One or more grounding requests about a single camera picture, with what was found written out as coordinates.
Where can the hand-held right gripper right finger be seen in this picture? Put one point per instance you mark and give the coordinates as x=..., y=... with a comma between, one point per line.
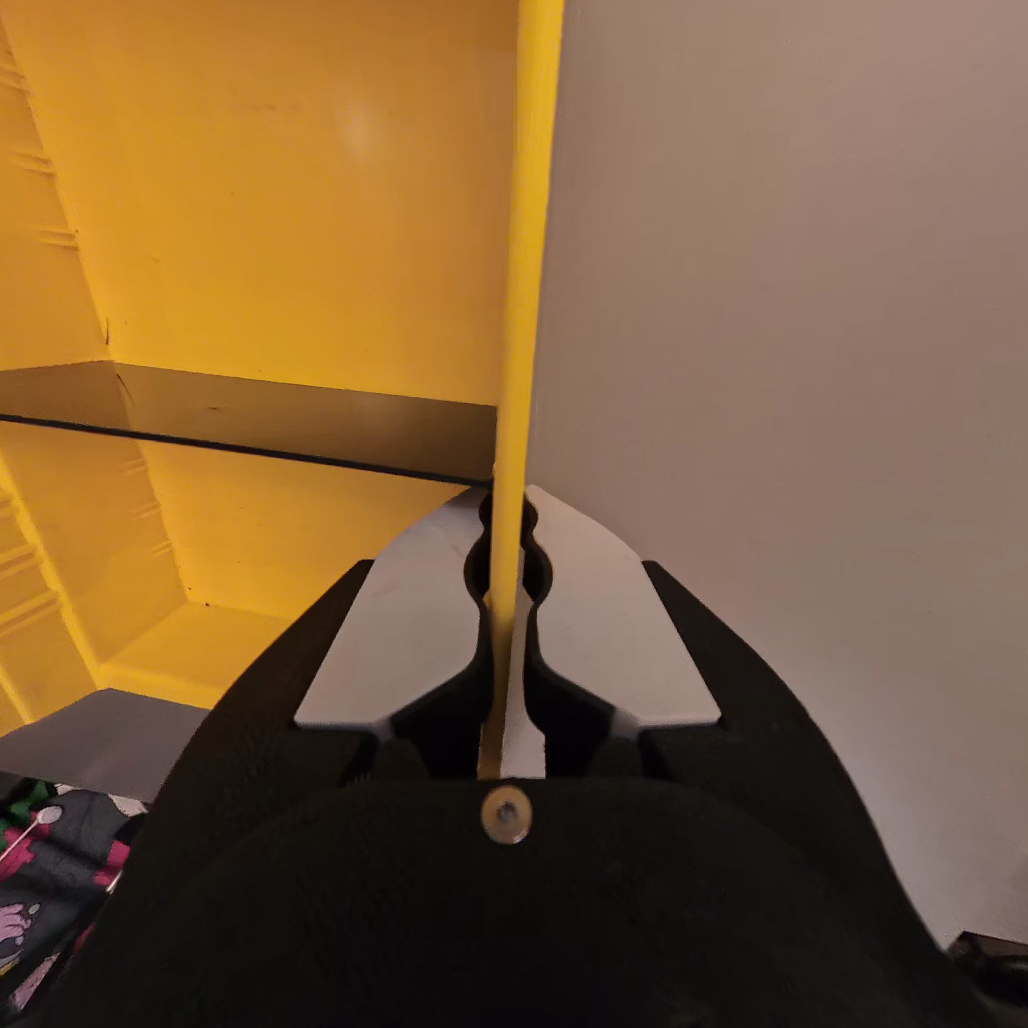
x=626, y=642

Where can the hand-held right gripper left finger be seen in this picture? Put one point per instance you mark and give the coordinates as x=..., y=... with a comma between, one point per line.
x=385, y=642

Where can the yellow plastic bin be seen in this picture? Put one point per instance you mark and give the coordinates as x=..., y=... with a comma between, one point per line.
x=281, y=201

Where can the black bin divider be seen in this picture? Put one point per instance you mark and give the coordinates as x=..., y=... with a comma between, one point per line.
x=281, y=417

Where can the colourful printed clothing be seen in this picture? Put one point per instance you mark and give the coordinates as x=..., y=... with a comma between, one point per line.
x=48, y=867

